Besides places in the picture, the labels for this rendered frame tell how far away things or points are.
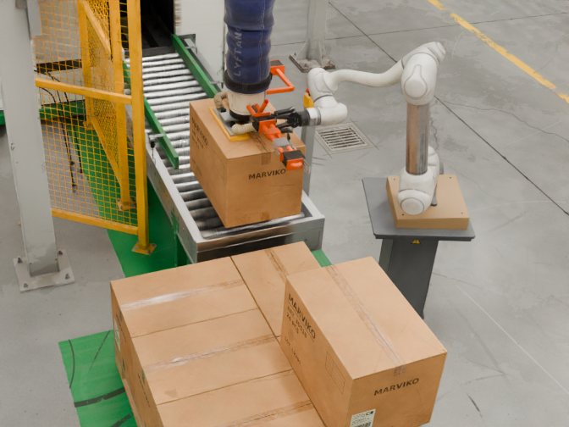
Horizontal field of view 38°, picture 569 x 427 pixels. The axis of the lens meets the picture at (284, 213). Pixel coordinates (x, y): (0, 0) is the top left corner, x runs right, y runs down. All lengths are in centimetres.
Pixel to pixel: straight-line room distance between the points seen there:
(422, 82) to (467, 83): 382
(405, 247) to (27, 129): 199
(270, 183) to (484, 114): 317
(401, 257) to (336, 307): 108
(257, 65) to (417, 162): 86
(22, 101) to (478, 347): 269
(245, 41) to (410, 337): 155
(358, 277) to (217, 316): 72
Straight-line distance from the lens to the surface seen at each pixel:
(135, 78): 437
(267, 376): 350
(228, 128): 402
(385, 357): 308
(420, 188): 381
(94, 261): 494
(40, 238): 470
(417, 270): 433
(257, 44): 385
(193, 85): 564
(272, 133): 375
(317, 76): 399
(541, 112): 706
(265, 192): 400
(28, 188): 451
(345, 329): 315
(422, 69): 352
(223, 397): 342
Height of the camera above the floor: 310
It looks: 36 degrees down
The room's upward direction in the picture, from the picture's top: 5 degrees clockwise
